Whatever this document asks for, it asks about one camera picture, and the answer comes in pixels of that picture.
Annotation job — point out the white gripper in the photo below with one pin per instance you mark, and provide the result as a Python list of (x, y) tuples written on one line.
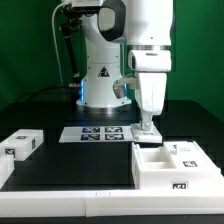
[(150, 94)]

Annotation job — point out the white door panel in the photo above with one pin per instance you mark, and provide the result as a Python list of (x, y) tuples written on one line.
[(147, 136), (183, 155)]

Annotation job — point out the white cabinet body box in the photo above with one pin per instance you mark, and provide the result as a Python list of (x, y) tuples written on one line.
[(152, 170)]

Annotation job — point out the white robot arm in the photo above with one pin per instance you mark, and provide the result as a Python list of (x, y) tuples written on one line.
[(127, 46)]

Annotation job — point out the white cabinet top block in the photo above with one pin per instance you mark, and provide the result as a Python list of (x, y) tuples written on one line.
[(22, 143)]

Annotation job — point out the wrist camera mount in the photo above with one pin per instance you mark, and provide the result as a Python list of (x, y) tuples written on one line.
[(119, 85)]

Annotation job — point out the white marker base plate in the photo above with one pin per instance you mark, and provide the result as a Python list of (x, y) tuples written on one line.
[(96, 134)]

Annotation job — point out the white obstacle fence frame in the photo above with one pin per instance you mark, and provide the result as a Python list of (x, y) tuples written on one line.
[(106, 202)]

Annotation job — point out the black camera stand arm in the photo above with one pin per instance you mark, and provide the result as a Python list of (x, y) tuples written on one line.
[(70, 46)]

